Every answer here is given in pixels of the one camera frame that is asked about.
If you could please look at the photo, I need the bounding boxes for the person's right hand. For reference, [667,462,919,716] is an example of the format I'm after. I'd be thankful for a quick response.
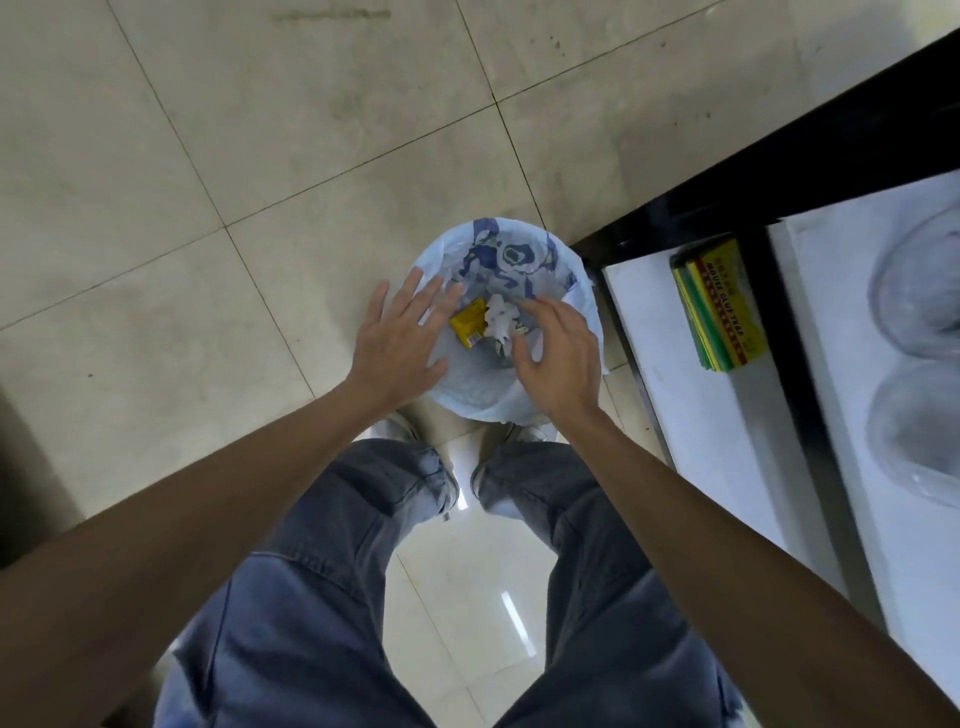
[510,297,603,428]

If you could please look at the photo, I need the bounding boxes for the person's left hand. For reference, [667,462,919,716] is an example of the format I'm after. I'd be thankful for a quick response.
[347,267,467,414]

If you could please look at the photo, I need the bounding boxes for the person's right forearm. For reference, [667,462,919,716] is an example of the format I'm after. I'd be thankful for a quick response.
[553,408,960,728]

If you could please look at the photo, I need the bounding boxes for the person's left forearm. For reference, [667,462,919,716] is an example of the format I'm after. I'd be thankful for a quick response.
[0,377,404,728]

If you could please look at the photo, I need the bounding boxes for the white crumpled paper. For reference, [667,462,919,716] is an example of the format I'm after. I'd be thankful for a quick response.
[483,293,531,355]

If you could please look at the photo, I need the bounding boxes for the yellow crumpled packet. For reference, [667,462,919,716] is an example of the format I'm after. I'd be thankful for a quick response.
[448,297,491,350]

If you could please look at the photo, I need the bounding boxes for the white blue printed bin bag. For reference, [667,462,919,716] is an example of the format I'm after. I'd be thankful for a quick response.
[411,217,608,426]

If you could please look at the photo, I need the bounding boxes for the white shelf board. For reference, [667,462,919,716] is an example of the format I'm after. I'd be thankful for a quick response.
[603,225,850,597]

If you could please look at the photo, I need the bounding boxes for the yellow green trap pack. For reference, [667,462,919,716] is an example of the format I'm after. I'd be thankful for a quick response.
[669,237,771,375]

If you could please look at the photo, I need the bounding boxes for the blue denim jeans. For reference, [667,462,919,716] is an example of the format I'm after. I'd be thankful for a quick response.
[153,438,749,728]

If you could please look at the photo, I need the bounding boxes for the clear plastic container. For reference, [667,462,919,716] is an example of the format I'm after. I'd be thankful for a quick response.
[865,358,960,511]
[867,201,960,359]

